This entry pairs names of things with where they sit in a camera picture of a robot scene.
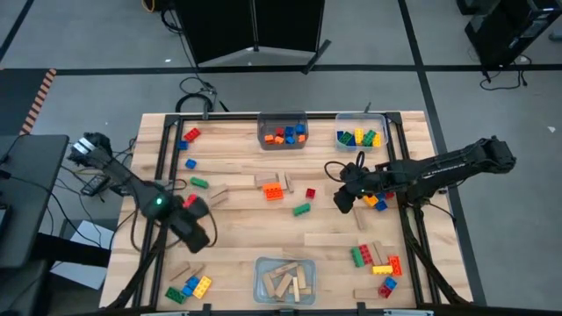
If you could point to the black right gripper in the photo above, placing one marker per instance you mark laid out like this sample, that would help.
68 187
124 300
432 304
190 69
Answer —
362 180

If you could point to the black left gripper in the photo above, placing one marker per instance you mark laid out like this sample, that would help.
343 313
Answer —
189 210

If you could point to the small red toy brick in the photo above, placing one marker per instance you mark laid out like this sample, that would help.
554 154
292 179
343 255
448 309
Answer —
279 131
389 195
189 201
384 291
310 193

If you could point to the yellow toy brick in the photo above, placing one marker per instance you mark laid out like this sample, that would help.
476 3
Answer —
203 287
371 201
359 136
382 269
376 140

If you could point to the small blue toy brick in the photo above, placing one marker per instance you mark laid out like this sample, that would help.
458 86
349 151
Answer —
188 290
290 131
183 145
380 196
190 163
300 128
390 283
290 140
381 205

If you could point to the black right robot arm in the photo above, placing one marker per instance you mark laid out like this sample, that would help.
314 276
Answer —
439 169

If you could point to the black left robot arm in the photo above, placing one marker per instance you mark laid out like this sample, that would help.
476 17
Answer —
127 180

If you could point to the pale blue translucent bin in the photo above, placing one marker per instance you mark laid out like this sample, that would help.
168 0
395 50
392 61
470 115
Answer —
311 274

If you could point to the clear plastic bin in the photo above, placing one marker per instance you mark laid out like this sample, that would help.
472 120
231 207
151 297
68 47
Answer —
382 123

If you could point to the dark grey translucent bin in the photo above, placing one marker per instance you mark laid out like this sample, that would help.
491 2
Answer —
272 120

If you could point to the black power adapter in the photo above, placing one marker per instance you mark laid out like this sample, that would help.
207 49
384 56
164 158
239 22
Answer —
94 185

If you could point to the white floor sheet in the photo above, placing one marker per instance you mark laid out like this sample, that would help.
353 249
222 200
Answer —
79 274

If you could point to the black side desk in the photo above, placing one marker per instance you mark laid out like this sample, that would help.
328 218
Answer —
26 210

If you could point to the black mat striped edge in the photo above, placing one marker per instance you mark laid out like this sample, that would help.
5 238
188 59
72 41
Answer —
17 101

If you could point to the black equipment rack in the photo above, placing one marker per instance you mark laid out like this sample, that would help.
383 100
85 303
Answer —
505 30

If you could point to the black aluminium table frame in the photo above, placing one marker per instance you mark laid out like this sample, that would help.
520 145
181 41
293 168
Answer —
237 116

